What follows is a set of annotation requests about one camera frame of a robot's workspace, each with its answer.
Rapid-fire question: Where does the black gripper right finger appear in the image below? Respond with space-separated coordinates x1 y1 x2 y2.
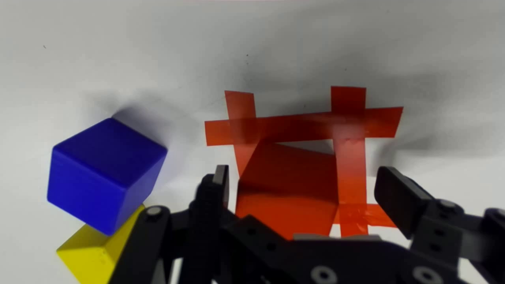
375 166 505 284

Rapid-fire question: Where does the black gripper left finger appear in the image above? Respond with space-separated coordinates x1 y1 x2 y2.
108 163 289 284

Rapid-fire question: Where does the orange toy block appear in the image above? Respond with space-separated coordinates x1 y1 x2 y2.
234 143 340 242

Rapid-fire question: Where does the blue toy block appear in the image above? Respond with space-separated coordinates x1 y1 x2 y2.
46 116 169 237

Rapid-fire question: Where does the yellow toy block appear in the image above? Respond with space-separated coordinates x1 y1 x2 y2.
56 204 147 284

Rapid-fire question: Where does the orange tape grid mark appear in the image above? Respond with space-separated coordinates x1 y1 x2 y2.
204 86 406 240

